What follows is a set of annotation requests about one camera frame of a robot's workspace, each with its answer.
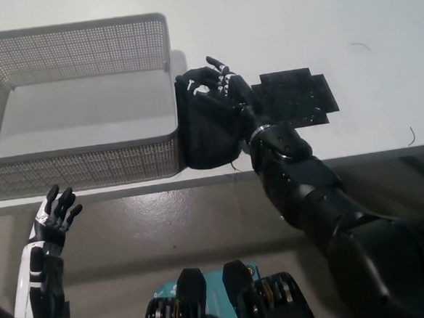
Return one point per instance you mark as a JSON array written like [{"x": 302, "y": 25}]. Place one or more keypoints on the left black robot body block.
[{"x": 191, "y": 306}]

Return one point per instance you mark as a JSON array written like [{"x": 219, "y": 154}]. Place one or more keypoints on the thin black curved thread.
[
  {"x": 360, "y": 45},
  {"x": 413, "y": 137},
  {"x": 236, "y": 167}
]

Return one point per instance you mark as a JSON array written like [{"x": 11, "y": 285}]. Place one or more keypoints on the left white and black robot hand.
[{"x": 46, "y": 232}]

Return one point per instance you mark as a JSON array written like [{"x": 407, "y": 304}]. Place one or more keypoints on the black tape patch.
[{"x": 291, "y": 95}]

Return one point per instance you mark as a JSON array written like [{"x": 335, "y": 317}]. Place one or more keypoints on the grey perforated plastic basket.
[{"x": 88, "y": 164}]

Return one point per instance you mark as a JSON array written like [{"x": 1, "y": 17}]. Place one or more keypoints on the right black robot body block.
[{"x": 276, "y": 303}]

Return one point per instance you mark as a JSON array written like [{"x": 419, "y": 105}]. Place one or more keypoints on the black robot body block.
[
  {"x": 191, "y": 306},
  {"x": 276, "y": 303}
]

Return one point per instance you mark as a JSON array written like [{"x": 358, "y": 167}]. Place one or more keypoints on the black cloth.
[{"x": 207, "y": 137}]

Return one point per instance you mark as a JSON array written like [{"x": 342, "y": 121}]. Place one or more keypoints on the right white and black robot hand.
[{"x": 242, "y": 91}]

